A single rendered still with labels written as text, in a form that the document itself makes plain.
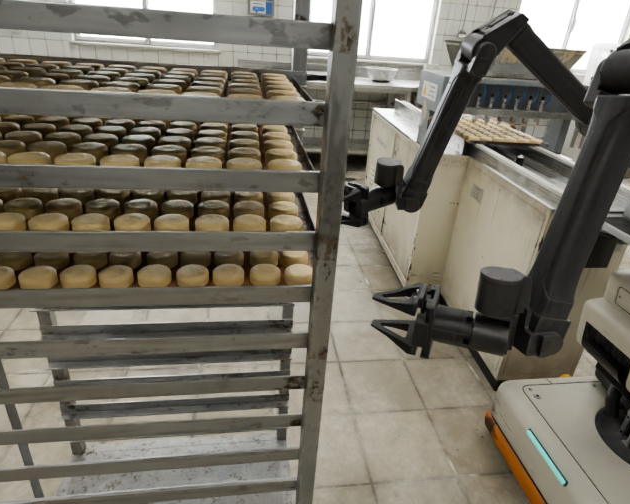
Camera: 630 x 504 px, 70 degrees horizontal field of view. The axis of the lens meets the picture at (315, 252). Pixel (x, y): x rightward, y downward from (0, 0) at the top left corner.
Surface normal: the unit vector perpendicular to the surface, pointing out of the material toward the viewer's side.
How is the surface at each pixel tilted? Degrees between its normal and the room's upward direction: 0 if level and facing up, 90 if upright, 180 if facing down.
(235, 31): 90
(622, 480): 0
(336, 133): 90
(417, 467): 0
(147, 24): 90
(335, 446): 0
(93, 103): 90
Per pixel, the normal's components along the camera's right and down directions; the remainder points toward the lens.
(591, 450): 0.07, -0.89
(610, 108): -0.94, -0.16
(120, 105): 0.14, 0.45
